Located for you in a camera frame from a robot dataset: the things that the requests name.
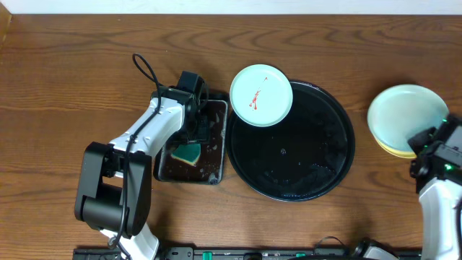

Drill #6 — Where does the yellow plate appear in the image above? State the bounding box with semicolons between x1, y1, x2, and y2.
375;139;417;159

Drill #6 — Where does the green yellow sponge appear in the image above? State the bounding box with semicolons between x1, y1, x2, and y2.
171;144;201;166

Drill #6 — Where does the light green plate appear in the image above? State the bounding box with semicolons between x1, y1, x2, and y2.
367;84;449;152
230;64;293;127

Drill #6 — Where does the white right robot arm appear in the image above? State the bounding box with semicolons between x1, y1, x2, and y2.
408;114;461;259

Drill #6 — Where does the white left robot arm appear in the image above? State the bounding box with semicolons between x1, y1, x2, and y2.
74;91;209;259

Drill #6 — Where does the black rectangular water tray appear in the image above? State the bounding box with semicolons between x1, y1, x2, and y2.
153;92;229;185

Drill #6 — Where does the black round tray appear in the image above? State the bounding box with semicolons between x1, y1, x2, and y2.
225;81;355;202

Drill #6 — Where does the left black cable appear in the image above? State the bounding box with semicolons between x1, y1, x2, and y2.
108;53;163;260

